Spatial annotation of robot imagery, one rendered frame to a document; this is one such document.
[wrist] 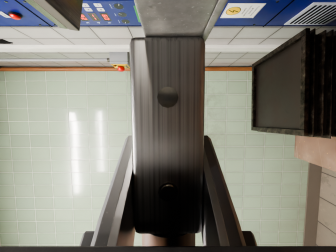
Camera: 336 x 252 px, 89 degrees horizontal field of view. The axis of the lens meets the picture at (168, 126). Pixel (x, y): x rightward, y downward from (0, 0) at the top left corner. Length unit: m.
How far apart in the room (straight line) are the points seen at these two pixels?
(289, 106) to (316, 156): 0.36
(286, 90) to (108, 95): 1.12
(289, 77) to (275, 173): 1.08
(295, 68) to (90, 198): 1.50
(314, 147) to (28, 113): 1.78
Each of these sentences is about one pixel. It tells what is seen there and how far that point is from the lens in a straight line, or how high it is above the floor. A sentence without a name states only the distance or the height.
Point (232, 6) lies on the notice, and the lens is 0.62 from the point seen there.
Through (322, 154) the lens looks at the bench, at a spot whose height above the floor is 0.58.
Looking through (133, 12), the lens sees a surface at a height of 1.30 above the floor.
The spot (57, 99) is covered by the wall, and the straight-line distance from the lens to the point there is 1.54.
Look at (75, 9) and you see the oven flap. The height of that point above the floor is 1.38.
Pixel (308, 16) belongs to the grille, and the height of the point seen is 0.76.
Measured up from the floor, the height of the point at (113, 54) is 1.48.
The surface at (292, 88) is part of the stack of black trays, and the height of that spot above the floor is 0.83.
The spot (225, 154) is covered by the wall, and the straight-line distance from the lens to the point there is 1.42.
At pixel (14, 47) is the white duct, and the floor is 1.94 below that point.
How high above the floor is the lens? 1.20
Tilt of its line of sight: level
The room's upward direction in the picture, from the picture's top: 90 degrees counter-clockwise
